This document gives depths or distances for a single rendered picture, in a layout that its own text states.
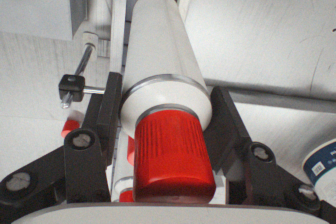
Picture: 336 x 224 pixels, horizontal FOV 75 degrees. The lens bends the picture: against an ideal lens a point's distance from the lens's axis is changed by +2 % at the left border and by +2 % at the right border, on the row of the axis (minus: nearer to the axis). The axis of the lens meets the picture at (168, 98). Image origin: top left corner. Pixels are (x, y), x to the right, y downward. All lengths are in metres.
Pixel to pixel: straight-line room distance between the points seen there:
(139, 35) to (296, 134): 0.52
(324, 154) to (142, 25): 0.60
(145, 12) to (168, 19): 0.03
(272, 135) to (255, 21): 0.28
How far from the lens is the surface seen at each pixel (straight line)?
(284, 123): 0.57
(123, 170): 0.34
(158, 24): 0.16
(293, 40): 0.50
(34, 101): 0.55
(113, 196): 0.40
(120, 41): 0.27
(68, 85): 0.31
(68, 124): 0.55
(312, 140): 0.67
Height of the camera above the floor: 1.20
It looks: 50 degrees down
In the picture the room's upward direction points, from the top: 173 degrees clockwise
